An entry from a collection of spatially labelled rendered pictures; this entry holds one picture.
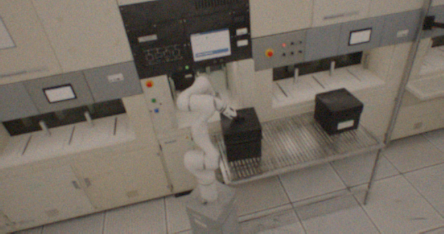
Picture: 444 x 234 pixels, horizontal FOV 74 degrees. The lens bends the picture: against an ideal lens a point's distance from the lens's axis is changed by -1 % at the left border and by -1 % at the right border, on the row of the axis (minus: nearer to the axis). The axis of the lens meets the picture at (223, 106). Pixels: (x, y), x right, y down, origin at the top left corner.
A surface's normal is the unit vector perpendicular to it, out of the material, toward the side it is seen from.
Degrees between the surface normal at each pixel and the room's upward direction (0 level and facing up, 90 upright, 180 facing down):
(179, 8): 90
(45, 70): 90
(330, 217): 0
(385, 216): 0
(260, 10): 90
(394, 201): 0
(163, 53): 90
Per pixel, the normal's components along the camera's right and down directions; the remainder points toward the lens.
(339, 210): -0.09, -0.81
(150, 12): 0.22, 0.55
